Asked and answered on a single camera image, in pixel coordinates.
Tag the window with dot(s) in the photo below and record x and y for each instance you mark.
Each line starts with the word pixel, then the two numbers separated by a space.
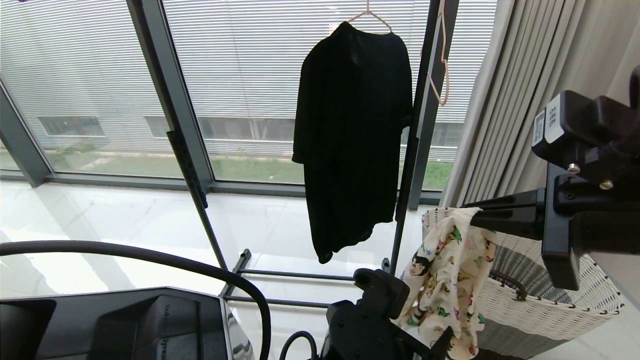
pixel 240 75

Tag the beige curtain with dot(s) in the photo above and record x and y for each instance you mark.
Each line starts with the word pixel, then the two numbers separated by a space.
pixel 510 100

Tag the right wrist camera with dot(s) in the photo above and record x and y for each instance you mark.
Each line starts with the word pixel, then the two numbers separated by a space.
pixel 585 125

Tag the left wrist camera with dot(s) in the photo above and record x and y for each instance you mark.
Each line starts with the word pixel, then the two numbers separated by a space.
pixel 380 292

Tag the black clothes rack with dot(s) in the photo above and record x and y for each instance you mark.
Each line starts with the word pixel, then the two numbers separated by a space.
pixel 405 200

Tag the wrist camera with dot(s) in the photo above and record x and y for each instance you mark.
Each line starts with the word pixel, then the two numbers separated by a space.
pixel 585 125
pixel 380 292

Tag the cream printed garment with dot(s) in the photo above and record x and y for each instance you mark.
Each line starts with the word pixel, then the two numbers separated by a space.
pixel 450 280

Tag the white laundry basket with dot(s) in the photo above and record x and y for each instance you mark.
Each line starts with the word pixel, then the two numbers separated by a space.
pixel 550 305

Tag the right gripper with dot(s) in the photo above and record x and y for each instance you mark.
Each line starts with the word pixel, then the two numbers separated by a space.
pixel 600 220

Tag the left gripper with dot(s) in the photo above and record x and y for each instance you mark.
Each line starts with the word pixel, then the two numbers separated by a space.
pixel 430 352

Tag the pink clothes hanger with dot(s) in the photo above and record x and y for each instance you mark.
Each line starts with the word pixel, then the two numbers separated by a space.
pixel 381 20
pixel 446 80

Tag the black garment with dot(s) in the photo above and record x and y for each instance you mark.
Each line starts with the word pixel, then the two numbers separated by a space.
pixel 350 125

